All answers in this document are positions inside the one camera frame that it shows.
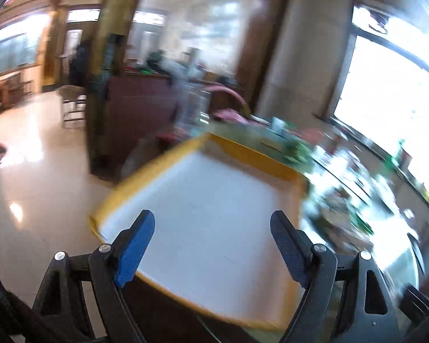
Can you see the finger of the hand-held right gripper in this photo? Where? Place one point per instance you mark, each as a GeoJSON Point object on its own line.
{"type": "Point", "coordinates": [416, 307]}

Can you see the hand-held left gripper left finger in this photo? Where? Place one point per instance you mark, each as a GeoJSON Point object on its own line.
{"type": "Point", "coordinates": [136, 253]}

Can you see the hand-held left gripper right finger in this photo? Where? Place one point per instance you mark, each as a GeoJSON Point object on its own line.
{"type": "Point", "coordinates": [289, 253]}

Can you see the heap of mixed snacks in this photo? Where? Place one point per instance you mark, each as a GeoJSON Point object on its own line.
{"type": "Point", "coordinates": [343, 193]}

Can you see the yellow cardboard box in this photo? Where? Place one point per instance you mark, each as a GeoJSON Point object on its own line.
{"type": "Point", "coordinates": [207, 203]}

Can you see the teal tissue box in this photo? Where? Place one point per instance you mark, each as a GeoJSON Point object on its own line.
{"type": "Point", "coordinates": [279, 125]}

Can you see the pink cloth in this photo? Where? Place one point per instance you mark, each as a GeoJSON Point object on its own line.
{"type": "Point", "coordinates": [234, 116]}

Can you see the pink yellow hula hoop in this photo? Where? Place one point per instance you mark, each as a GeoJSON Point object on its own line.
{"type": "Point", "coordinates": [236, 94]}

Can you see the metal stool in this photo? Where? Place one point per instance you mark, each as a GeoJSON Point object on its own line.
{"type": "Point", "coordinates": [73, 96]}

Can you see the large window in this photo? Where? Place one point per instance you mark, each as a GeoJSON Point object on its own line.
{"type": "Point", "coordinates": [389, 96]}

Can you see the wooden bench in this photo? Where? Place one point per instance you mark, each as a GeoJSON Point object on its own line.
{"type": "Point", "coordinates": [3, 89]}

